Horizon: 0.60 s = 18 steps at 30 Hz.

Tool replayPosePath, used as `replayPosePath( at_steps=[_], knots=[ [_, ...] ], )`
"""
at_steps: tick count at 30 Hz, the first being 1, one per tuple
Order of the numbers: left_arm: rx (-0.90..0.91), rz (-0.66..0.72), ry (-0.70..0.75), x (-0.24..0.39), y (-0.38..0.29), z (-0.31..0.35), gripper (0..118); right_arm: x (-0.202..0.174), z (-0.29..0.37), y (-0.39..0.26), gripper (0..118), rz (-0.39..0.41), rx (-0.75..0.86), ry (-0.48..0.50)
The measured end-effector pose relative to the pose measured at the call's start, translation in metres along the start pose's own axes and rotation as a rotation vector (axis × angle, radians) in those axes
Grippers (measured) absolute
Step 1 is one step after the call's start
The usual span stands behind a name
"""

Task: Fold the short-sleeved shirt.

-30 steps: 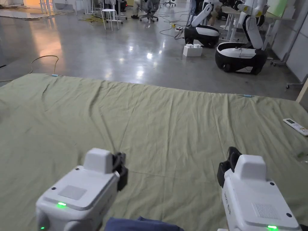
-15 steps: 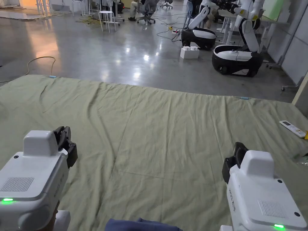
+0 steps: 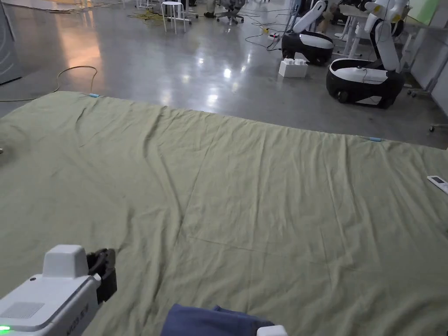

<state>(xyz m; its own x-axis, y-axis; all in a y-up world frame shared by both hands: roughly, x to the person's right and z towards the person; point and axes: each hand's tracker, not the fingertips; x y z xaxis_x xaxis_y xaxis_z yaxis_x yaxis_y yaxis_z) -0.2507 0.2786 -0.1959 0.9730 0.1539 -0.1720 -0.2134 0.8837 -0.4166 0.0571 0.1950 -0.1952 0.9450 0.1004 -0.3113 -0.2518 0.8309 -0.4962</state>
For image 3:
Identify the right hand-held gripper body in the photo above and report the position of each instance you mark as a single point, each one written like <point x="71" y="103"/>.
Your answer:
<point x="272" y="331"/>

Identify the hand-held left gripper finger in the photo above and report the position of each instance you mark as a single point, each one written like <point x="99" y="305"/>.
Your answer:
<point x="102" y="259"/>

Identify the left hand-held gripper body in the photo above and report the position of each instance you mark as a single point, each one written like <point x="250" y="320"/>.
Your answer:
<point x="52" y="297"/>

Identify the dark blue garment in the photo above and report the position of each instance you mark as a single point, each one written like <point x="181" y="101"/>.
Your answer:
<point x="210" y="322"/>

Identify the bed with pale green sheet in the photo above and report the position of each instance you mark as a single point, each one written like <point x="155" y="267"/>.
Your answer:
<point x="245" y="196"/>

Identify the white remote control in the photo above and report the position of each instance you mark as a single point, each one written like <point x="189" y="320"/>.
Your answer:
<point x="439" y="182"/>

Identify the white foam block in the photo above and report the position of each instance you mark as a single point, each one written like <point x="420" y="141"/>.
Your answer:
<point x="293" y="68"/>

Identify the white and black wheeled robot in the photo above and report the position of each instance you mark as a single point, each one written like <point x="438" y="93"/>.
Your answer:
<point x="308" y="43"/>
<point x="364" y="80"/>

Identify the white power strip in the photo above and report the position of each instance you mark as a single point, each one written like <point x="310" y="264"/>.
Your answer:
<point x="273" y="35"/>

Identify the white desk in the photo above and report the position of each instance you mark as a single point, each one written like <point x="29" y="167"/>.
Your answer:
<point x="351" y="31"/>

